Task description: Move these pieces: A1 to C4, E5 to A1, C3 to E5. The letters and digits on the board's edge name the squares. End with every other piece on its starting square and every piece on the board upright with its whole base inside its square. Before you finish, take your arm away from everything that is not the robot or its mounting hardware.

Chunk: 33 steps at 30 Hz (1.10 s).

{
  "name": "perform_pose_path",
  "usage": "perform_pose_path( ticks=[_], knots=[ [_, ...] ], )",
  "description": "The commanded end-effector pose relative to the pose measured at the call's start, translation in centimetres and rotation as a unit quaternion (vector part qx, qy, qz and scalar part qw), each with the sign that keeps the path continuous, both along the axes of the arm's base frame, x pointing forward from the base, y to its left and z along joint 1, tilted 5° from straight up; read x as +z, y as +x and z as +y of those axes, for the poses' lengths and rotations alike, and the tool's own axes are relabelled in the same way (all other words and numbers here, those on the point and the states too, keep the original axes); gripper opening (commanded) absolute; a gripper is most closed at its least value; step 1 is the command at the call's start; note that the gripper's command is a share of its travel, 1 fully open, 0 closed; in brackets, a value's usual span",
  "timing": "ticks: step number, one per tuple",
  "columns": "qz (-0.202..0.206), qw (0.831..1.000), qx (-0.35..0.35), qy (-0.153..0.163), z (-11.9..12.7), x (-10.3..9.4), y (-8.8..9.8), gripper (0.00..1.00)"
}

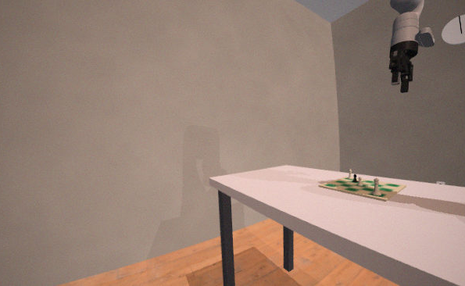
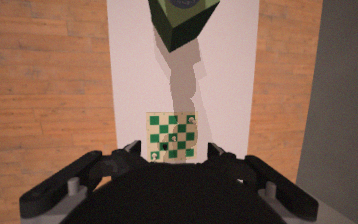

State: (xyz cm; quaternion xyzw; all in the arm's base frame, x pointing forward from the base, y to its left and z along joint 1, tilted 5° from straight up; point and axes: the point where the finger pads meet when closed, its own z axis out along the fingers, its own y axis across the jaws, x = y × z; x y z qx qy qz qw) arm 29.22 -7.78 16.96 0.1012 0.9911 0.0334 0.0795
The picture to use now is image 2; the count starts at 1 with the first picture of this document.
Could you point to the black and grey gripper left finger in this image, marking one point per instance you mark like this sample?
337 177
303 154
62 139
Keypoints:
53 199

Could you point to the green and cream chessboard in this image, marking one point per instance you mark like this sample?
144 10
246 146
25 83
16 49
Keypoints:
162 126

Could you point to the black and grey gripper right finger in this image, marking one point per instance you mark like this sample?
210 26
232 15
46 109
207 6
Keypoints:
289 201

